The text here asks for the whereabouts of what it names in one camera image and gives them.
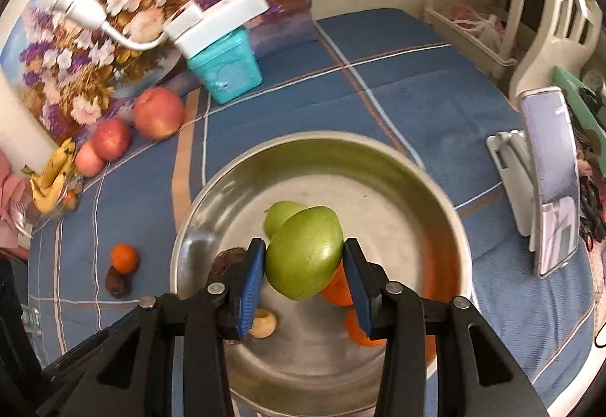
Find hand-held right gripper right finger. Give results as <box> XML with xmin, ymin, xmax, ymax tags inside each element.
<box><xmin>342</xmin><ymin>237</ymin><xmax>552</xmax><ymax>417</ymax></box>

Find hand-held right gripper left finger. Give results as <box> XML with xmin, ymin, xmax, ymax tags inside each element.
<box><xmin>57</xmin><ymin>237</ymin><xmax>267</xmax><ymax>417</ymax></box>

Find orange tangerine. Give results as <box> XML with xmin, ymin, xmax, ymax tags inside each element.
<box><xmin>110</xmin><ymin>244</ymin><xmax>140</xmax><ymax>275</ymax></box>
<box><xmin>344</xmin><ymin>307</ymin><xmax>389</xmax><ymax>348</ymax></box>
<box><xmin>322</xmin><ymin>263</ymin><xmax>355</xmax><ymax>308</ymax></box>

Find brown longan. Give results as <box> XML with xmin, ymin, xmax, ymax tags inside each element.
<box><xmin>249</xmin><ymin>309</ymin><xmax>278</xmax><ymax>339</ymax></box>

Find round dried red date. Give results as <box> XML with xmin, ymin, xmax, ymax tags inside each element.
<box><xmin>207</xmin><ymin>247</ymin><xmax>248</xmax><ymax>287</ymax></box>

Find green jujube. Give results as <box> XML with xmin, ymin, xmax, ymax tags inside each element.
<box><xmin>264</xmin><ymin>205</ymin><xmax>344</xmax><ymax>301</ymax></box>
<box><xmin>263</xmin><ymin>201</ymin><xmax>308</xmax><ymax>240</ymax></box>

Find stainless steel plate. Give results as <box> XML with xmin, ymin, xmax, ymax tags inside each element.
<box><xmin>169</xmin><ymin>130</ymin><xmax>474</xmax><ymax>417</ymax></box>

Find long dried red date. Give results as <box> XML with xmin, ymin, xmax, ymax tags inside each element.
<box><xmin>105</xmin><ymin>266</ymin><xmax>128</xmax><ymax>299</ymax></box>

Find glass bowl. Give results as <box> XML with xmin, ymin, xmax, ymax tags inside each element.
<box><xmin>9</xmin><ymin>171</ymin><xmax>86</xmax><ymax>238</ymax></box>

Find bunch of bananas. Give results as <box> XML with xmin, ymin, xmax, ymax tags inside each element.
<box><xmin>21</xmin><ymin>137</ymin><xmax>77</xmax><ymax>214</ymax></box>

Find white phone stand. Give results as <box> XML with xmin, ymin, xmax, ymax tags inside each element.
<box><xmin>487</xmin><ymin>129</ymin><xmax>540</xmax><ymax>252</ymax></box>

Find pale orange apple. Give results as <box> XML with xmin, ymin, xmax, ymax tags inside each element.
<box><xmin>75</xmin><ymin>142</ymin><xmax>106</xmax><ymax>178</ymax></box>

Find large red apple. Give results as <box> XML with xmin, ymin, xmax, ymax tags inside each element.
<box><xmin>133</xmin><ymin>87</ymin><xmax>185</xmax><ymax>141</ymax></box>

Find medium red apple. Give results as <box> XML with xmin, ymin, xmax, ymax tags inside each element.
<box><xmin>91</xmin><ymin>118</ymin><xmax>132</xmax><ymax>161</ymax></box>

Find blue plaid tablecloth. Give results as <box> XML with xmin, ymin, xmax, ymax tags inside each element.
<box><xmin>26</xmin><ymin>8</ymin><xmax>597</xmax><ymax>417</ymax></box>

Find teal house-shaped box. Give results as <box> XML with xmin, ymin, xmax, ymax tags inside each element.
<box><xmin>186</xmin><ymin>28</ymin><xmax>263</xmax><ymax>105</ymax></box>

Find smartphone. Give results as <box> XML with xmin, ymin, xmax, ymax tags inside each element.
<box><xmin>520</xmin><ymin>86</ymin><xmax>581</xmax><ymax>278</ymax></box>

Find dark hair accessories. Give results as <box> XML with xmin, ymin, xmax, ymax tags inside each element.
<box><xmin>578</xmin><ymin>161</ymin><xmax>606</xmax><ymax>252</ymax></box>

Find white power strip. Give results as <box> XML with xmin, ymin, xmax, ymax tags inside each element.
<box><xmin>175</xmin><ymin>0</ymin><xmax>270</xmax><ymax>60</ymax></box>

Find mint green board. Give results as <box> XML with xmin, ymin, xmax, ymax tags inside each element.
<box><xmin>551</xmin><ymin>67</ymin><xmax>606</xmax><ymax>148</ymax></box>

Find plastic bag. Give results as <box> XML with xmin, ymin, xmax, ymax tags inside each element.
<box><xmin>442</xmin><ymin>3</ymin><xmax>505</xmax><ymax>53</ymax></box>

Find white gooseneck lamp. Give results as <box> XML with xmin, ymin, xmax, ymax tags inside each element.
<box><xmin>35</xmin><ymin>0</ymin><xmax>204</xmax><ymax>51</ymax></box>

